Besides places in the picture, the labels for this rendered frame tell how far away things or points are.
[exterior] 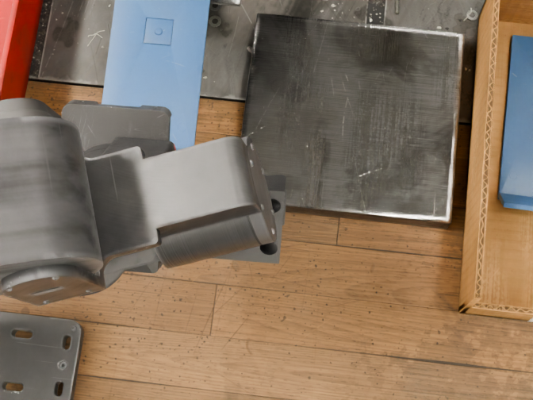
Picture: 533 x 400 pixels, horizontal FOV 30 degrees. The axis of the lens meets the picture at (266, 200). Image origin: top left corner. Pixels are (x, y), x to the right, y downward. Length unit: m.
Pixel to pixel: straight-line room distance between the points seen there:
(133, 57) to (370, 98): 0.19
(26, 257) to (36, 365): 0.35
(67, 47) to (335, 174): 0.25
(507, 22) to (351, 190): 0.20
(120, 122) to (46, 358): 0.24
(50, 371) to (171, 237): 0.30
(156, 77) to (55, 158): 0.29
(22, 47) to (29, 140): 0.38
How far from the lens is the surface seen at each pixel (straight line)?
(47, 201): 0.44
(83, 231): 0.45
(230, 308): 0.78
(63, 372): 0.78
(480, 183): 0.74
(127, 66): 0.74
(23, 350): 0.79
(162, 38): 0.75
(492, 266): 0.79
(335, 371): 0.77
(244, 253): 0.56
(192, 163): 0.48
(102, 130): 0.61
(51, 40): 0.86
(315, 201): 0.77
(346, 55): 0.81
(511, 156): 0.81
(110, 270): 0.52
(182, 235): 0.50
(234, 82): 0.83
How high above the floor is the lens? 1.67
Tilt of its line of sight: 75 degrees down
